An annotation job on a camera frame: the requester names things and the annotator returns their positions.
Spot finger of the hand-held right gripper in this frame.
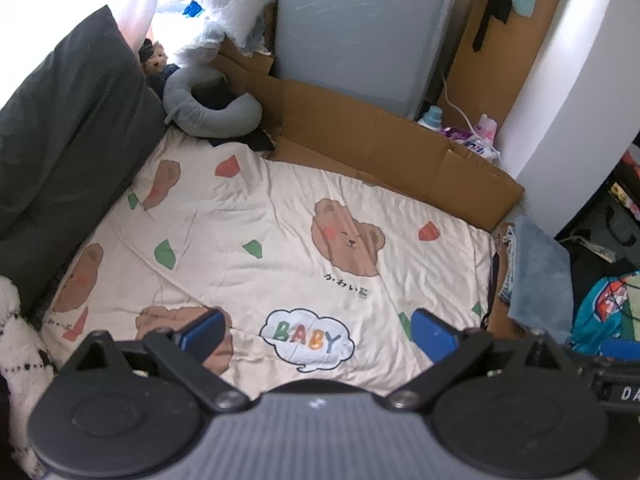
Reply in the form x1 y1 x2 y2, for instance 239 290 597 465
601 338 640 362

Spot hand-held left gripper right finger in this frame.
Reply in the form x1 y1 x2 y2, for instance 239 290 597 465
384 308 582 412

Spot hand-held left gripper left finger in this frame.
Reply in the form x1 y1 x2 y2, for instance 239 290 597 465
59 307 251 414

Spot light blue jeans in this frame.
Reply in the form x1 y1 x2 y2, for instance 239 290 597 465
496 215 574 334

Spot teal printed cloth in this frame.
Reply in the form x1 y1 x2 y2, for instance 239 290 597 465
569 271 640 357

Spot bear print bedsheet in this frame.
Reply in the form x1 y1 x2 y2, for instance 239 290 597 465
40 135 501 397

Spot white plush toy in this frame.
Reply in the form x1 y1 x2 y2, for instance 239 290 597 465
0 276 62 480

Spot flat cardboard sheet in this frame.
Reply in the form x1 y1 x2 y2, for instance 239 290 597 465
247 74 526 232

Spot purple and white packet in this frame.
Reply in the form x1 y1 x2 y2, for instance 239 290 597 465
439 126 502 162

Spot small black cloth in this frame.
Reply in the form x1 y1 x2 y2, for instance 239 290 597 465
239 129 277 153

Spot grey neck pillow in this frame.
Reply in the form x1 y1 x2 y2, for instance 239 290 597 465
162 64 264 138

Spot detergent bottle with blue cap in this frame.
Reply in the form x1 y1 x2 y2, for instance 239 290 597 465
417 106 445 132

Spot dark grey pillow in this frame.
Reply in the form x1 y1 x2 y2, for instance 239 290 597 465
0 5 169 322

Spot white cabinet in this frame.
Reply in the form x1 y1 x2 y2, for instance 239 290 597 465
494 0 640 239

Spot small cardboard piece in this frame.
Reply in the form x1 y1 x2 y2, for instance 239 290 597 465
212 2 277 81

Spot tall cardboard box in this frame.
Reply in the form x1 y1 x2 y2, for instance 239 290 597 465
444 0 571 132

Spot brown teddy bear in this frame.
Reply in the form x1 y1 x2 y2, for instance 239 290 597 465
137 39 169 79

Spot clear plastic bag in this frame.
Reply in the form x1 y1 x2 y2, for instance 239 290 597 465
172 22 227 68

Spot grey panel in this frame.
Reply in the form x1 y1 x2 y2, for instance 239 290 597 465
272 0 467 122

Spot white cable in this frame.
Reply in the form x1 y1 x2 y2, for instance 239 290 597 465
440 70 507 167

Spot hanging black strap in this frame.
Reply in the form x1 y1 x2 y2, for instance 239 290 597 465
471 0 517 54

